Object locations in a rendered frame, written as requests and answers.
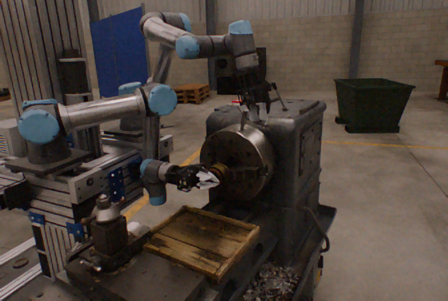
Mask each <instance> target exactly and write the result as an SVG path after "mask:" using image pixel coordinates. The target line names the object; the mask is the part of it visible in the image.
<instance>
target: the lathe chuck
mask: <svg viewBox="0 0 448 301"><path fill-rule="evenodd" d="M238 129H241V126H240V125H233V126H229V127H226V128H224V129H221V130H219V131H217V132H215V133H214V134H212V135H215V134H217V136H218V138H219V140H220V142H221V144H222V146H223V148H224V150H225V151H226V153H227V155H228V156H230V158H229V159H228V160H227V161H225V162H223V163H222V164H223V165H225V166H227V167H228V168H231V167H232V166H233V164H232V162H231V157H232V158H234V159H236V160H237V161H238V162H239V164H241V165H246V166H255V167H260V168H265V166H266V176H259V177H258V178H257V179H255V180H253V179H249V178H245V179H244V180H240V179H236V180H229V181H228V182H227V183H226V185H225V187H224V189H223V191H222V193H221V195H220V196H221V197H223V198H225V199H227V200H231V201H234V202H244V201H247V200H250V199H251V198H253V197H255V196H256V195H257V194H258V193H259V192H260V191H261V190H262V189H264V188H265V187H266V186H267V184H268V183H269V181H270V179H271V176H272V174H273V157H272V154H271V151H270V149H269V147H268V145H267V144H266V142H265V140H264V139H263V138H262V137H261V136H260V135H259V134H258V133H256V132H255V131H253V130H252V129H249V128H247V127H244V130H245V131H239V130H238ZM212 135H209V136H208V137H207V138H206V140H205V141H204V143H203V145H202V147H201V151H200V156H199V161H200V163H201V162H203V163H204V164H205V165H206V170H208V169H209V168H210V167H211V165H210V163H209V161H211V158H210V157H209V153H211V152H210V150H209V148H208V147H207V144H206V143H207V142H208V141H209V140H210V137H211V136H212Z"/></svg>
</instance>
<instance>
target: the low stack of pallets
mask: <svg viewBox="0 0 448 301"><path fill-rule="evenodd" d="M205 86H206V88H204V87H205ZM209 89H210V88H209V84H203V85H202V84H185V85H181V86H179V87H175V88H173V90H174V91H175V93H176V95H177V103H179V102H181V101H184V103H183V104H187V103H189V102H191V101H196V103H197V104H200V103H202V102H204V101H205V100H207V99H209V98H210V94H209V92H210V91H209ZM177 90H178V91H177ZM205 91H206V92H205ZM205 96H206V98H205ZM200 99H201V100H200Z"/></svg>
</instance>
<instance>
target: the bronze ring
mask: <svg viewBox="0 0 448 301"><path fill-rule="evenodd" d="M208 171H209V172H210V173H212V174H213V175H214V176H215V177H216V178H217V179H218V180H219V181H220V184H218V185H217V186H216V187H214V188H211V189H216V188H219V187H221V186H222V185H225V184H226V183H227V182H228V181H229V178H230V175H229V170H228V167H227V166H225V165H223V164H222V163H219V162H217V163H214V164H213V165H212V166H211V167H210V168H209V169H208Z"/></svg>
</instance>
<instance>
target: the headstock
mask: <svg viewBox="0 0 448 301"><path fill-rule="evenodd" d="M282 101H283V103H284V105H285V107H286V108H287V109H289V110H282V109H283V106H282V104H281V101H280V100H279V101H274V102H273V103H271V107H270V111H269V117H268V120H267V124H268V127H265V128H263V129H261V128H260V127H259V126H258V125H257V124H254V123H251V122H249V121H246V125H250V126H252V127H254V128H256V129H258V130H259V131H261V132H262V133H263V134H265V136H266V137H267V138H268V139H269V141H270V143H271V145H272V146H273V149H274V152H275V157H276V170H275V174H274V176H273V178H272V180H271V181H270V182H269V183H268V184H267V186H266V187H265V188H264V189H262V190H261V191H260V192H259V193H258V194H257V195H256V196H255V197H253V198H252V199H255V200H261V201H264V202H269V203H272V204H278V206H283V207H291V206H293V205H294V203H295V202H296V201H297V200H298V195H297V194H298V193H299V192H300V191H301V189H302V188H303V186H304V185H305V184H306V182H307V181H308V180H309V178H310V177H311V176H312V175H313V173H314V172H315V171H316V169H317V168H319V166H320V165H321V143H322V132H323V112H324V111H325V110H326V109H327V104H326V103H325V102H324V101H319V104H317V105H315V106H314V107H312V108H311V109H309V110H307V111H306V112H305V113H303V114H300V113H299V110H300V109H302V108H304V107H305V106H307V105H309V104H310V103H312V102H314V101H315V99H312V100H304V99H292V98H282ZM228 106H229V107H227V108H225V109H221V110H219V111H215V112H212V113H210V114H209V116H208V117H207V120H206V121H205V125H206V136H205V139H206V138H207V137H208V136H209V135H212V134H214V133H215V132H217V131H219V130H221V129H224V128H226V127H228V126H230V125H234V124H241V117H242V113H241V112H240V111H239V109H238V108H237V107H238V106H240V105H228ZM240 107H241V109H242V110H244V109H246V110H248V109H247V106H246V105H245V104H244V105H241V106H240ZM250 113H251V112H250V111H249V110H248V114H247V116H248V117H249V115H250ZM286 115H290V117H288V116H286ZM276 116H281V117H276Z"/></svg>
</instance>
